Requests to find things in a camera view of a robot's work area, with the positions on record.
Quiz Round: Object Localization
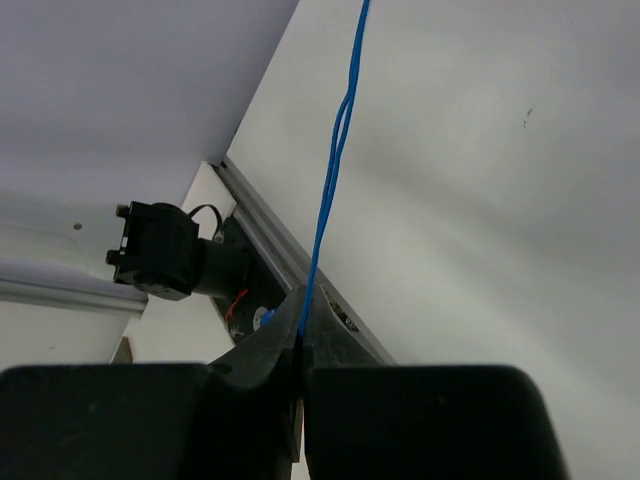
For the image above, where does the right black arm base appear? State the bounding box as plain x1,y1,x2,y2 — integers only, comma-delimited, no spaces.
106,202,287,344

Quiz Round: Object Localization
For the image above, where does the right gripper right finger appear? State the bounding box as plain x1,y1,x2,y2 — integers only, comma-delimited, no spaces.
305,285,388,370

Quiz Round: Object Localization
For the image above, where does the aluminium rail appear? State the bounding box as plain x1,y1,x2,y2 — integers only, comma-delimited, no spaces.
213,158,396,364

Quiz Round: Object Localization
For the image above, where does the blue headphone cable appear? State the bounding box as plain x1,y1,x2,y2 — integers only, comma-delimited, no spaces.
298,0,374,337

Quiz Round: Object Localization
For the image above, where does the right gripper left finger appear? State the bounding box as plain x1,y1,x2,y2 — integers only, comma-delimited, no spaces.
209,287,305,390

